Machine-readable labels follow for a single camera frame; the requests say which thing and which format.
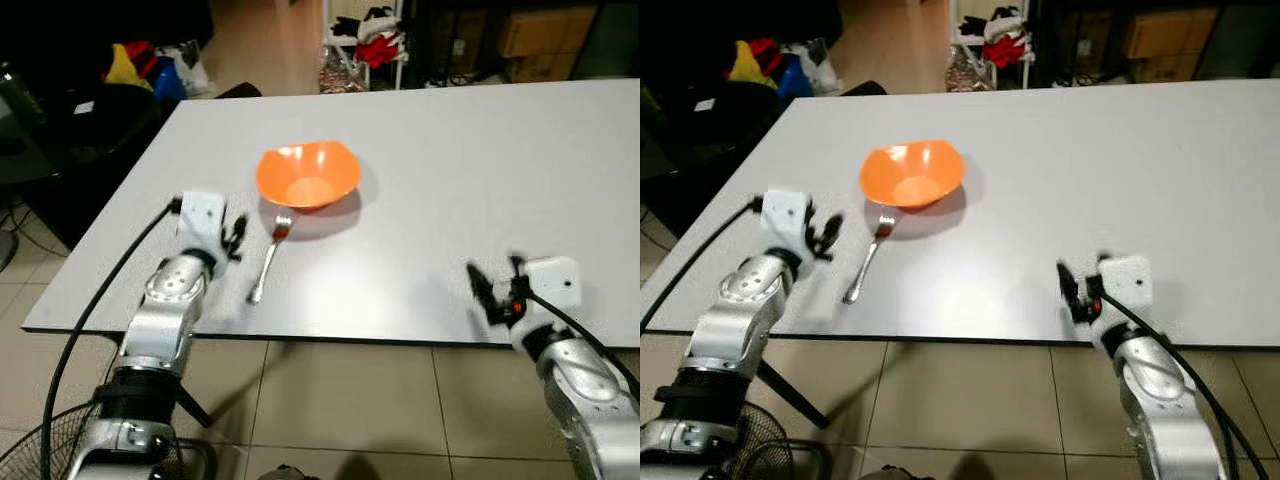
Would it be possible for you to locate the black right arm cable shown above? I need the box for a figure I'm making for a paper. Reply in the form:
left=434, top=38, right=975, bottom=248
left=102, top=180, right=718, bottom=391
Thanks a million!
left=1098, top=292, right=1273, bottom=480
left=524, top=292, right=641, bottom=399

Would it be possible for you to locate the orange plastic bowl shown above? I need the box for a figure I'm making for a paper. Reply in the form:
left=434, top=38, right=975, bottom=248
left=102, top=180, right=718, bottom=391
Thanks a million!
left=859, top=140, right=967, bottom=211
left=255, top=140, right=362, bottom=211

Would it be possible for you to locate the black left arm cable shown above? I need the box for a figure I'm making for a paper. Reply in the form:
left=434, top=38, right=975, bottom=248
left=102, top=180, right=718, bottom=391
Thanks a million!
left=640, top=198, right=767, bottom=333
left=40, top=198, right=187, bottom=446

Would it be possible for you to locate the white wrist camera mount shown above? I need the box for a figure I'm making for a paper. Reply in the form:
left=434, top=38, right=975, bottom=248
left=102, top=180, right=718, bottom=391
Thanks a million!
left=762, top=188, right=809, bottom=251
left=1100, top=255, right=1154, bottom=314
left=522, top=257, right=582, bottom=314
left=178, top=190, right=228, bottom=252

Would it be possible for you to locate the small cardboard box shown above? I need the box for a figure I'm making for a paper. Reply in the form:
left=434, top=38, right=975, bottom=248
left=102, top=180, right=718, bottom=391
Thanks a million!
left=1135, top=55, right=1202, bottom=84

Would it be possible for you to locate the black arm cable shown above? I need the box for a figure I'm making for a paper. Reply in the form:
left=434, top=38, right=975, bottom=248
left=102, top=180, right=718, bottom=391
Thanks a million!
left=524, top=292, right=641, bottom=399
left=640, top=198, right=767, bottom=333
left=1098, top=292, right=1273, bottom=480
left=40, top=198, right=187, bottom=446

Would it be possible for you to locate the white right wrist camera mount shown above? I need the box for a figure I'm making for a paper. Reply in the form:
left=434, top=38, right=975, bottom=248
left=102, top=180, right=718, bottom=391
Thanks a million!
left=1100, top=255, right=1154, bottom=314
left=522, top=257, right=582, bottom=314

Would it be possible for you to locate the silver metal fork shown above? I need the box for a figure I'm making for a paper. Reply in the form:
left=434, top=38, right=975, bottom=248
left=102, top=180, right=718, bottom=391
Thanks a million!
left=247, top=212, right=293, bottom=305
left=843, top=212, right=895, bottom=305

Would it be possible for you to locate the black cabinet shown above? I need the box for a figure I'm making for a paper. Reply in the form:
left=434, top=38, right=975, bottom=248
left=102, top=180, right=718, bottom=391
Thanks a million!
left=640, top=0, right=841, bottom=53
left=0, top=0, right=213, bottom=63

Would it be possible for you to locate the dark shelf cabinet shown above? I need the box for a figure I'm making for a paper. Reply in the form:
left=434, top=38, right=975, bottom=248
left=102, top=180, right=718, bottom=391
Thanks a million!
left=1030, top=0, right=1280, bottom=87
left=405, top=0, right=641, bottom=89

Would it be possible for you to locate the red garment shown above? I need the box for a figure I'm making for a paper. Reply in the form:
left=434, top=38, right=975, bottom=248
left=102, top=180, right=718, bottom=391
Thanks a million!
left=355, top=32, right=405, bottom=69
left=983, top=32, right=1032, bottom=69

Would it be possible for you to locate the large cardboard box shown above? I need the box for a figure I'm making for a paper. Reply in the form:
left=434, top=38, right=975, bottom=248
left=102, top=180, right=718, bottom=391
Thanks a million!
left=500, top=10, right=600, bottom=57
left=1122, top=10, right=1220, bottom=57

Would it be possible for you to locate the white metal rack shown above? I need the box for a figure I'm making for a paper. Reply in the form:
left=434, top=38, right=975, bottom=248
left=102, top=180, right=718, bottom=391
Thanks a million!
left=322, top=0, right=407, bottom=93
left=948, top=0, right=1032, bottom=92

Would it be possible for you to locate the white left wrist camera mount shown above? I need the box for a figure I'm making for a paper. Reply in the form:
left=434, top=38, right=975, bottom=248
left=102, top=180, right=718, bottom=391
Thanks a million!
left=762, top=188, right=809, bottom=251
left=178, top=190, right=228, bottom=252

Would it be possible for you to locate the white and black garment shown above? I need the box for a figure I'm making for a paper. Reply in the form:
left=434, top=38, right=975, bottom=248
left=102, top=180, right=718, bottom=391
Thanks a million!
left=960, top=8, right=1027, bottom=41
left=335, top=8, right=399, bottom=41

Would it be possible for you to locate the black floor fan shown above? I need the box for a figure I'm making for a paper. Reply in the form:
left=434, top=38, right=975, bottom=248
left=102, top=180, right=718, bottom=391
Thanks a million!
left=725, top=400, right=833, bottom=480
left=0, top=400, right=216, bottom=480

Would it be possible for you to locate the black table leg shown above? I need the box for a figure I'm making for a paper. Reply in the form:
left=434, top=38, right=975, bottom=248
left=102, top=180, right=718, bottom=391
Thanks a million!
left=175, top=382, right=214, bottom=429
left=755, top=360, right=830, bottom=431

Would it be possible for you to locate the yellow cloth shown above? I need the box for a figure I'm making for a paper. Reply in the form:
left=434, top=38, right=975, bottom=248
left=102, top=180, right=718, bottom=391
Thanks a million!
left=728, top=40, right=767, bottom=84
left=105, top=43, right=141, bottom=87

